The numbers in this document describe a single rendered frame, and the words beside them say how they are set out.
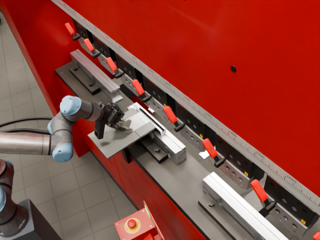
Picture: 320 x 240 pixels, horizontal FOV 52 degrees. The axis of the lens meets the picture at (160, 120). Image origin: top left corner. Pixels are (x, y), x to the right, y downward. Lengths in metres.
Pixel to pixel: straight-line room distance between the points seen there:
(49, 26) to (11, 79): 1.87
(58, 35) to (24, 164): 1.25
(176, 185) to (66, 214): 1.26
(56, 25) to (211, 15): 1.45
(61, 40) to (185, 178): 1.19
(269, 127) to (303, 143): 0.09
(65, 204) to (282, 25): 2.20
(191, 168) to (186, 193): 0.13
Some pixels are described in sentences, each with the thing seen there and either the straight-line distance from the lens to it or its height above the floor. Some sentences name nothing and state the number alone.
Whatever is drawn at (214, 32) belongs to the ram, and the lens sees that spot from 0.80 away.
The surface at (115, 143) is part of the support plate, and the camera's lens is 1.49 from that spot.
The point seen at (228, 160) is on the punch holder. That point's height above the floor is 1.26.
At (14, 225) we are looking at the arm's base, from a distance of 1.64.
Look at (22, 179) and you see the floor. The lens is 2.88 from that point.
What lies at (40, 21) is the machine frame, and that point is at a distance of 2.07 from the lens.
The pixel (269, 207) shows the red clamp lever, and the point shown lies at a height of 1.26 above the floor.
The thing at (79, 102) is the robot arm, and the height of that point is 1.29.
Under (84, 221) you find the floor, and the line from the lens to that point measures 2.48.
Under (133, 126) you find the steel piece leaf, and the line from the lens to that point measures 1.53.
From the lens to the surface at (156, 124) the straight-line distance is 1.53.
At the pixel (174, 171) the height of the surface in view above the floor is 0.87.
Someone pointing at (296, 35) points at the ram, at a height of 1.78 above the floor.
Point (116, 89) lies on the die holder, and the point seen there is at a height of 0.97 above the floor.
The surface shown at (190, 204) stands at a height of 0.87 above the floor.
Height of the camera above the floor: 2.13
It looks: 47 degrees down
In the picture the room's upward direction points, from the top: 9 degrees counter-clockwise
